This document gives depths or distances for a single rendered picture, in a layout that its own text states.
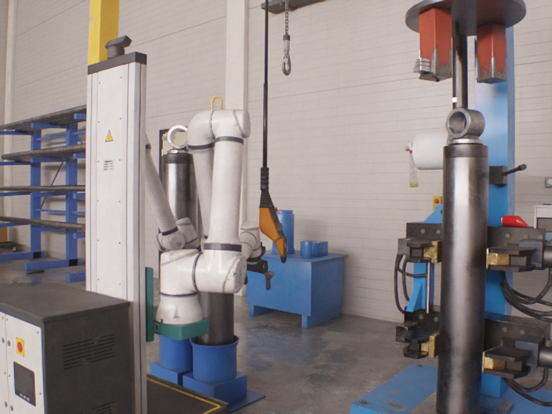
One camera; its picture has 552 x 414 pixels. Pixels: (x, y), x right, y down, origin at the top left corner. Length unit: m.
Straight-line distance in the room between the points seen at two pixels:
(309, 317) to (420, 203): 1.48
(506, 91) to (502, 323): 1.22
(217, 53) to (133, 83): 4.63
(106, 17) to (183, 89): 3.12
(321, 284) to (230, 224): 2.82
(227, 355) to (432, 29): 2.04
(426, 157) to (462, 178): 1.06
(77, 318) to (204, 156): 0.84
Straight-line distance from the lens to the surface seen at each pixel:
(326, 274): 4.75
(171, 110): 7.15
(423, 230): 2.78
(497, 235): 2.66
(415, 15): 2.58
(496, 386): 3.06
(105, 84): 2.19
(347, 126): 5.18
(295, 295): 4.68
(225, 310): 2.90
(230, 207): 1.96
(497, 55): 2.72
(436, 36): 2.44
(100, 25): 4.02
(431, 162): 3.46
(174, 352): 3.19
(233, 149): 2.00
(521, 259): 2.38
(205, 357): 2.95
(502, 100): 2.92
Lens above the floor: 1.23
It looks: 1 degrees down
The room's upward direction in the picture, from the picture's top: straight up
